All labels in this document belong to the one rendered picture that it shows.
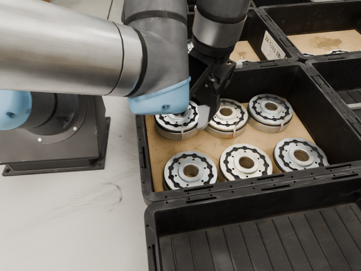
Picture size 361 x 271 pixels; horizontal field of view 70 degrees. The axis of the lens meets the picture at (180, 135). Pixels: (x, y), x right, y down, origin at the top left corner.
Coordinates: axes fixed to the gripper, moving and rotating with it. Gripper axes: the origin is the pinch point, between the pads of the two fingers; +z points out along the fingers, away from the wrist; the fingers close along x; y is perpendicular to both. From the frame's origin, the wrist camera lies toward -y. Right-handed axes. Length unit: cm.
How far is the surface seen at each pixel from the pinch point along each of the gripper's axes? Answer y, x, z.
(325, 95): 17.6, -20.6, -8.9
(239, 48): 40.2, 6.5, 5.1
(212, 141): 1.5, -5.9, 3.3
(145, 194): -20.7, -4.9, -6.6
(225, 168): -5.4, -11.9, -0.8
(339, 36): 66, -18, 2
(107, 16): 151, 190, 116
